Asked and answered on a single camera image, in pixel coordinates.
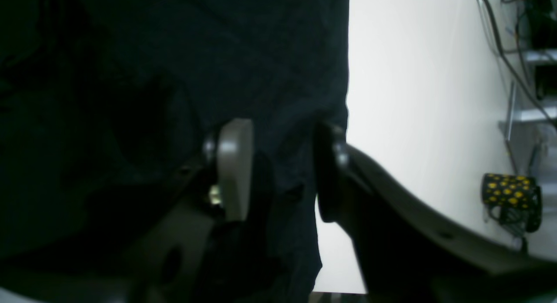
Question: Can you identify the black yellow patterned mug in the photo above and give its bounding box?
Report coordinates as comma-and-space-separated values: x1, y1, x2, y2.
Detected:
480, 173, 543, 233

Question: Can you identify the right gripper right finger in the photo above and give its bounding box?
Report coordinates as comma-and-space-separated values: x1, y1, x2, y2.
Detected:
314, 122, 556, 303

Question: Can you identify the black T-shirt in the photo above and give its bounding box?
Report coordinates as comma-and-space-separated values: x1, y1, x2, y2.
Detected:
1, 0, 349, 303

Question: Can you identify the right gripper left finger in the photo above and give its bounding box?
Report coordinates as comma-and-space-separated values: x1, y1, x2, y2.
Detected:
131, 118, 254, 303

